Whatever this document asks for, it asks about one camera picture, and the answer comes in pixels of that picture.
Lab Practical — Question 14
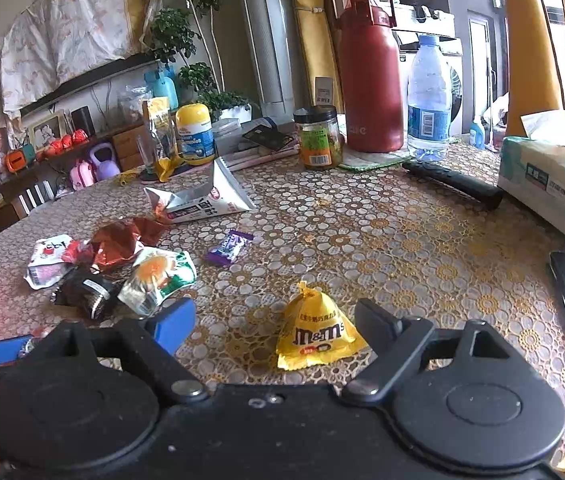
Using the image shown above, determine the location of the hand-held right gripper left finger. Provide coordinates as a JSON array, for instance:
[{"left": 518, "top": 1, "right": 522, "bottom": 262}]
[{"left": 37, "top": 297, "right": 209, "bottom": 405}]

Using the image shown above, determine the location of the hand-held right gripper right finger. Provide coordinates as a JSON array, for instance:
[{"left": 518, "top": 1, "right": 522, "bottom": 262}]
[{"left": 341, "top": 298, "right": 528, "bottom": 407}]

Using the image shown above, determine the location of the green white egg print packet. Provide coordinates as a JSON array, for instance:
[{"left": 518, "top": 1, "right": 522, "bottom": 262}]
[{"left": 117, "top": 248, "right": 198, "bottom": 317}]

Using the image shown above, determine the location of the yellow triangular candy packet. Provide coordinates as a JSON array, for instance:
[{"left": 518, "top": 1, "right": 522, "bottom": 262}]
[{"left": 276, "top": 281, "right": 369, "bottom": 371}]

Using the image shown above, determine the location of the purple candy wrapper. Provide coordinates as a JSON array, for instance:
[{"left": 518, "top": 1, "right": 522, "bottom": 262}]
[{"left": 207, "top": 230, "right": 256, "bottom": 267}]

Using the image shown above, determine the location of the black snack packet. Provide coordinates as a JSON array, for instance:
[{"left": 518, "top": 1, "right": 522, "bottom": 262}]
[{"left": 51, "top": 265, "right": 124, "bottom": 322}]

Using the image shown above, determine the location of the copper brown foil packet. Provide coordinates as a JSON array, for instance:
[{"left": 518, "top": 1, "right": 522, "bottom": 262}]
[{"left": 91, "top": 216, "right": 170, "bottom": 273}]

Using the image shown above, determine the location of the white red drink pouch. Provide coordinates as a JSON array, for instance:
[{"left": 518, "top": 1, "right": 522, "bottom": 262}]
[{"left": 25, "top": 235, "right": 94, "bottom": 291}]

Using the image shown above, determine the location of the silver white foil packet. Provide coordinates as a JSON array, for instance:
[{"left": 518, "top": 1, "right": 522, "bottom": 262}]
[{"left": 143, "top": 156, "right": 258, "bottom": 225}]

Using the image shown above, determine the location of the white router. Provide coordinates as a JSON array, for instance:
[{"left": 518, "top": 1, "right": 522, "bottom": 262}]
[{"left": 12, "top": 180, "right": 56, "bottom": 219}]

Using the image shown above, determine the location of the green cloth coaster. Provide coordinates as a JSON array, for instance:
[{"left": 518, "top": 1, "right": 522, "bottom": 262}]
[{"left": 339, "top": 149, "right": 413, "bottom": 174}]

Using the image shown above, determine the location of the clear drinking glass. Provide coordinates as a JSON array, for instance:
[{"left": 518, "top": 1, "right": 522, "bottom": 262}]
[{"left": 136, "top": 135, "right": 159, "bottom": 177}]

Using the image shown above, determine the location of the pink kettlebell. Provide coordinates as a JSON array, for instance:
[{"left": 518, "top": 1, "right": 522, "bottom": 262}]
[{"left": 69, "top": 159, "right": 96, "bottom": 191}]

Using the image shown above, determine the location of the purple kettlebell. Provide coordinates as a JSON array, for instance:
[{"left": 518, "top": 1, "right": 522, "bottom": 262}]
[{"left": 87, "top": 142, "right": 122, "bottom": 181}]

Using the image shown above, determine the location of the wooden cabinet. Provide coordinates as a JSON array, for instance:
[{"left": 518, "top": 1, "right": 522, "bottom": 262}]
[{"left": 0, "top": 120, "right": 149, "bottom": 256}]

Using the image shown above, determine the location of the pink notebook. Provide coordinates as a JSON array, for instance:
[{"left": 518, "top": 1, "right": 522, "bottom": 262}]
[{"left": 222, "top": 144, "right": 304, "bottom": 167}]

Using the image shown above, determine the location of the glass jar with black lid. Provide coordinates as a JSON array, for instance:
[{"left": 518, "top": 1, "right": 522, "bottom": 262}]
[{"left": 293, "top": 106, "right": 346, "bottom": 170}]

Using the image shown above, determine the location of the yellow white supplement bottle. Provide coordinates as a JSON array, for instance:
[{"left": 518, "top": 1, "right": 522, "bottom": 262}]
[{"left": 176, "top": 103, "right": 216, "bottom": 166}]

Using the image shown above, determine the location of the yellow clear snack bag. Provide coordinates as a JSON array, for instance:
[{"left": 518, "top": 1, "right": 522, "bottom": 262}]
[{"left": 142, "top": 97, "right": 184, "bottom": 183}]

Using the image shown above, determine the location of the clear plastic storage box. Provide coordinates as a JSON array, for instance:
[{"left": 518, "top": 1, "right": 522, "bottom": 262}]
[{"left": 211, "top": 118, "right": 243, "bottom": 156}]

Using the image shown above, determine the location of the black card booklet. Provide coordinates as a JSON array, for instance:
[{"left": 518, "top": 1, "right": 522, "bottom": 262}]
[{"left": 242, "top": 124, "right": 299, "bottom": 153}]

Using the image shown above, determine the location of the blue detergent bottle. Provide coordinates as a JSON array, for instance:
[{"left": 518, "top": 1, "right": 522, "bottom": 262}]
[{"left": 469, "top": 116, "right": 486, "bottom": 150}]

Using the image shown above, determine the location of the clear plastic water bottle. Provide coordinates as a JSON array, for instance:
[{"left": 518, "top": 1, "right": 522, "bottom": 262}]
[{"left": 407, "top": 34, "right": 452, "bottom": 162}]

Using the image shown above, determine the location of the framed photo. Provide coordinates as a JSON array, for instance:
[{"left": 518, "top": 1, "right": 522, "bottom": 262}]
[{"left": 27, "top": 110, "right": 66, "bottom": 151}]

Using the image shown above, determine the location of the black speaker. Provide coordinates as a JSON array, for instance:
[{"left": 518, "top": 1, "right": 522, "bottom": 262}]
[{"left": 70, "top": 106, "right": 96, "bottom": 137}]

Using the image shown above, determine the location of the green white tissue pack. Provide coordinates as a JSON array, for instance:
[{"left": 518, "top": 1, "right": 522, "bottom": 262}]
[{"left": 497, "top": 110, "right": 565, "bottom": 254}]

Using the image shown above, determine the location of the clear plastic bag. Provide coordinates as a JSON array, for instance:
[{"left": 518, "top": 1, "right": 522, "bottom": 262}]
[{"left": 117, "top": 85, "right": 154, "bottom": 126}]

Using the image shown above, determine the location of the red thermos bottle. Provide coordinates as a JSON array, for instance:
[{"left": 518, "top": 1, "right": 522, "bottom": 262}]
[{"left": 330, "top": 0, "right": 407, "bottom": 154}]

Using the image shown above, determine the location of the white labelled box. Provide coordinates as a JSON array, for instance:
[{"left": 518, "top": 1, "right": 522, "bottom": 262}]
[{"left": 315, "top": 76, "right": 334, "bottom": 107}]

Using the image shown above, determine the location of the teal plastic container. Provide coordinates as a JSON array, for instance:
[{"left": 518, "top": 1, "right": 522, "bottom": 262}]
[{"left": 144, "top": 65, "right": 180, "bottom": 111}]

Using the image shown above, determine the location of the green potted tree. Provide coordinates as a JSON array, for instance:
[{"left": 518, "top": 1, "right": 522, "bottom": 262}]
[{"left": 141, "top": 0, "right": 254, "bottom": 113}]

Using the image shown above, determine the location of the yellow curtain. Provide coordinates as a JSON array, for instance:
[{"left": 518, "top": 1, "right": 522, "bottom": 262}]
[
  {"left": 290, "top": 0, "right": 344, "bottom": 111},
  {"left": 497, "top": 0, "right": 564, "bottom": 137}
]

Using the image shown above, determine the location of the grey standing air conditioner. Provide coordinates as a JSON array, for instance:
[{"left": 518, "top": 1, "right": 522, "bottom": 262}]
[{"left": 235, "top": 0, "right": 314, "bottom": 113}]

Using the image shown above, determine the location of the floral cloth covered television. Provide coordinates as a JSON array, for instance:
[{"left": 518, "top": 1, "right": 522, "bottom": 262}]
[{"left": 0, "top": 0, "right": 159, "bottom": 117}]

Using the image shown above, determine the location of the black tool handle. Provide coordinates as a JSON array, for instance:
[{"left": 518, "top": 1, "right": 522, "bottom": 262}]
[{"left": 401, "top": 160, "right": 505, "bottom": 212}]

